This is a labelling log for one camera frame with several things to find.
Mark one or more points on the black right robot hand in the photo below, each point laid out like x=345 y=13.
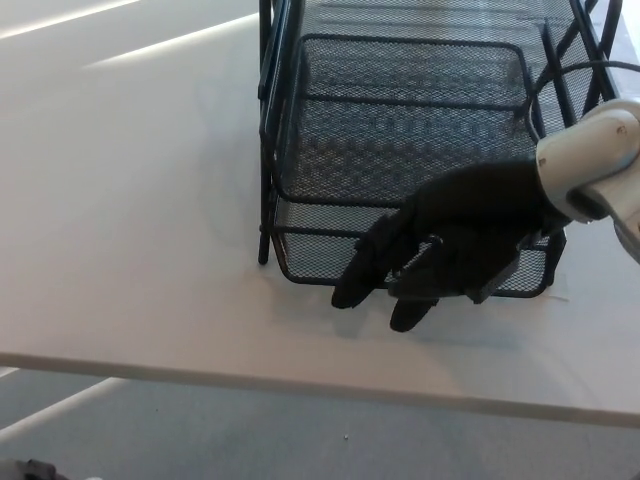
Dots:
x=475 y=215

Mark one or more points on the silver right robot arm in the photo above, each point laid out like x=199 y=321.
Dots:
x=590 y=150

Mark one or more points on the dark robot body part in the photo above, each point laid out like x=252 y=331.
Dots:
x=25 y=470

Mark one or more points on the black mesh tray with label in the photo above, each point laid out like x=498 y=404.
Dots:
x=320 y=250

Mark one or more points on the black mesh tiered letter tray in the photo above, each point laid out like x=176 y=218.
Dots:
x=264 y=75

